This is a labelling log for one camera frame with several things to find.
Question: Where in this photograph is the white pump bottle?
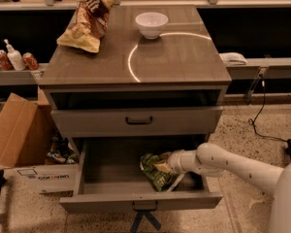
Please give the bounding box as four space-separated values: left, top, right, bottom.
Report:
4 39 26 71

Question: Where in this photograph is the grey low shelf ledge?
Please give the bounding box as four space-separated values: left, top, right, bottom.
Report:
0 63 48 86

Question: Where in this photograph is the open grey middle drawer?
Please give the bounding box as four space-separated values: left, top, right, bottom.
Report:
60 135 222 214

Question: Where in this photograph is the brown yellow chip bag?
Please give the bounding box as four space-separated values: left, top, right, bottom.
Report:
56 0 115 53

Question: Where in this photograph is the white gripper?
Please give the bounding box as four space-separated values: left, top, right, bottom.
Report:
154 150 183 174

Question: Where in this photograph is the brown cardboard box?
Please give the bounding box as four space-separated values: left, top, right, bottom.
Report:
0 93 53 168

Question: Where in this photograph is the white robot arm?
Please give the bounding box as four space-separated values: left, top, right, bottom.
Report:
154 143 291 233

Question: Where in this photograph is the red soda can right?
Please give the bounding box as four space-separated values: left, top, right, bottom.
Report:
22 52 39 70

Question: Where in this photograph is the white cardboard box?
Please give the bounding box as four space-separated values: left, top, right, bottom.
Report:
16 164 78 193

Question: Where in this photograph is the closed grey top drawer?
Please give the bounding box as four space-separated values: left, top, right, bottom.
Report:
51 106 222 138

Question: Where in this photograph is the red soda can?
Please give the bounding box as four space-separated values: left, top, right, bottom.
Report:
0 50 13 70
22 52 39 70

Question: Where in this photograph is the grey drawer cabinet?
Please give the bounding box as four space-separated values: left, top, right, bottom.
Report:
39 6 231 150

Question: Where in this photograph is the green jalapeno chip bag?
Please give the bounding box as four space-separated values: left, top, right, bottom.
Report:
140 152 184 192

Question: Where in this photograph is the black cable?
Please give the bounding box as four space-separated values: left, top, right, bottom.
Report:
247 73 289 144

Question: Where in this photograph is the red soda can left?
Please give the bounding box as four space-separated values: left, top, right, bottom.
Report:
0 50 13 70

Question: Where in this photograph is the white folded cloth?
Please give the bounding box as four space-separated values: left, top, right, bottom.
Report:
219 52 247 66

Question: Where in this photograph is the white bowl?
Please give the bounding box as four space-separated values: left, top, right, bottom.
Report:
135 12 169 39

